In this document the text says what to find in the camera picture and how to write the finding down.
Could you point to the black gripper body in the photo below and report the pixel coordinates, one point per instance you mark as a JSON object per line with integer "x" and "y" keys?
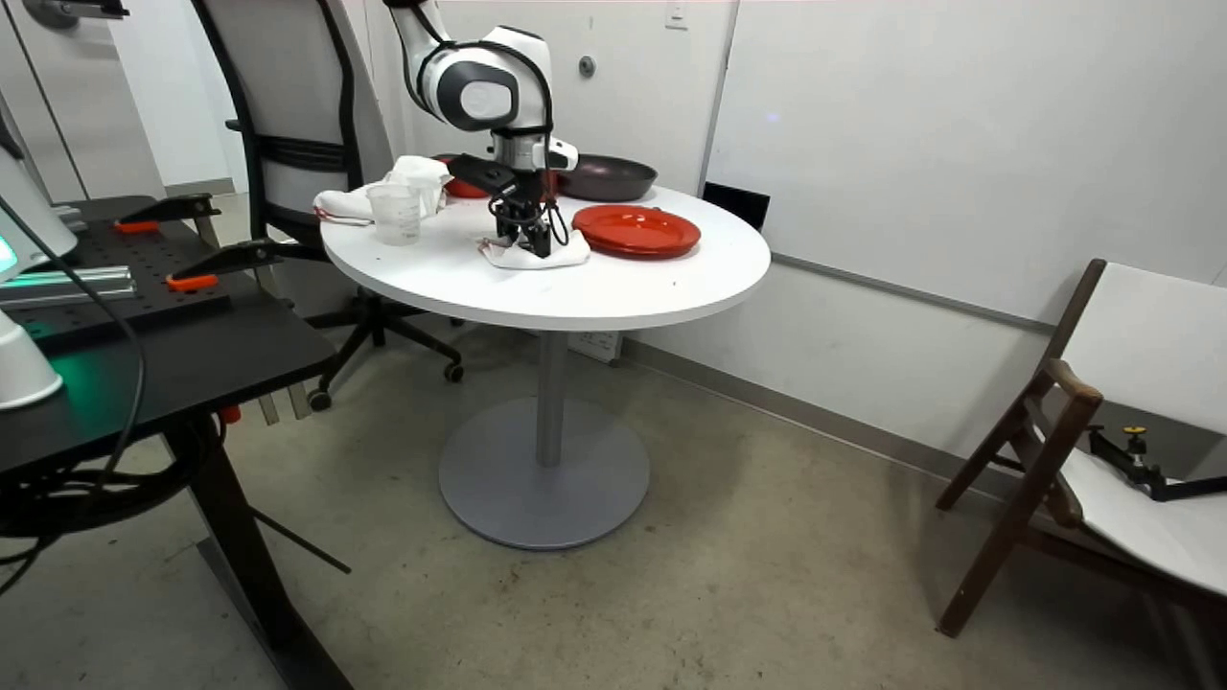
{"x": 529, "y": 194}

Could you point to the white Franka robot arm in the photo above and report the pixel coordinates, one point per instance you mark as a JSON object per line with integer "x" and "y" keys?
{"x": 481, "y": 84}

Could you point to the crumpled white red-striped towel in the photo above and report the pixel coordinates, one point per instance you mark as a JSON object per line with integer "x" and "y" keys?
{"x": 345, "y": 201}

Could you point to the red bowl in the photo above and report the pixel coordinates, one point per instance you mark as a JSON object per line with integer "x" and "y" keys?
{"x": 464, "y": 191}

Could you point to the dark frying pan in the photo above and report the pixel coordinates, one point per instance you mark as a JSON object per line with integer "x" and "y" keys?
{"x": 615, "y": 177}

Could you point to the red plate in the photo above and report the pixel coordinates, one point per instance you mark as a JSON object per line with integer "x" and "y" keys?
{"x": 639, "y": 231}

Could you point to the clear plastic measuring cup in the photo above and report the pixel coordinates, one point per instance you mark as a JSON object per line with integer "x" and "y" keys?
{"x": 400, "y": 213}

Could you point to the grey round door lock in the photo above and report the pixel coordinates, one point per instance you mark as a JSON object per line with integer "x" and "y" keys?
{"x": 588, "y": 68}

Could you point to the black mesh office chair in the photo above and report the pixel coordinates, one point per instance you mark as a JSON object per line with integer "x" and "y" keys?
{"x": 290, "y": 63}

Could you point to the red desk knob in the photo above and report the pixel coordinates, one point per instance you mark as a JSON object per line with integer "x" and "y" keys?
{"x": 233, "y": 416}

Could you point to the black robot desk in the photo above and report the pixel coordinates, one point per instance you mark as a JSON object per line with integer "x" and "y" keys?
{"x": 192, "y": 351}

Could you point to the white dome device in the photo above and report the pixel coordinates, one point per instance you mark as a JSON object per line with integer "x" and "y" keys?
{"x": 24, "y": 369}

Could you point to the wooden folding chair white cushions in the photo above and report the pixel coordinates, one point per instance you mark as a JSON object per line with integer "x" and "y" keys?
{"x": 1039, "y": 462}

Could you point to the round white pedestal table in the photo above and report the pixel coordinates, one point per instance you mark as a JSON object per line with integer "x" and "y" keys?
{"x": 551, "y": 396}

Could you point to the black wall box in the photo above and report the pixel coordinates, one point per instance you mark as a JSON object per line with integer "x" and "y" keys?
{"x": 736, "y": 206}

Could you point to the aluminium rail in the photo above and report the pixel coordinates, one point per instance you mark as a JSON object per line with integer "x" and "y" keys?
{"x": 79, "y": 282}

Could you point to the black clamp mount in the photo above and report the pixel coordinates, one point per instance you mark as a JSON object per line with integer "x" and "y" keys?
{"x": 1153, "y": 480}

